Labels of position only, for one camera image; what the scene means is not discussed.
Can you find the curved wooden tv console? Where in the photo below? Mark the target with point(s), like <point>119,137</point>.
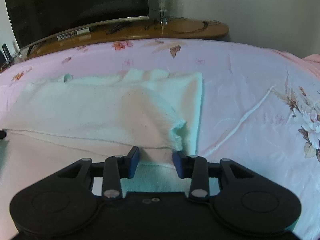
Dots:
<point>145,29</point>

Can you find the white knit sweater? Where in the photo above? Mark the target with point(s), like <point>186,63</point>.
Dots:
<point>157,111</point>

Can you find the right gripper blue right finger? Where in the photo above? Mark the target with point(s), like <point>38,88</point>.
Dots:
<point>195,168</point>

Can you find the silver set-top box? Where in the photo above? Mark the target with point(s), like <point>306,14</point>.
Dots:
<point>73,34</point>

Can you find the large black television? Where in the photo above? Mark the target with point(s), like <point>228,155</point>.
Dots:
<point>33,21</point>

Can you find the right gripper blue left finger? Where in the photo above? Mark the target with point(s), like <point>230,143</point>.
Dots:
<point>116,168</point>

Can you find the pink floral bed sheet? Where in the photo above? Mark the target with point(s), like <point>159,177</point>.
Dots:
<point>243,117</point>

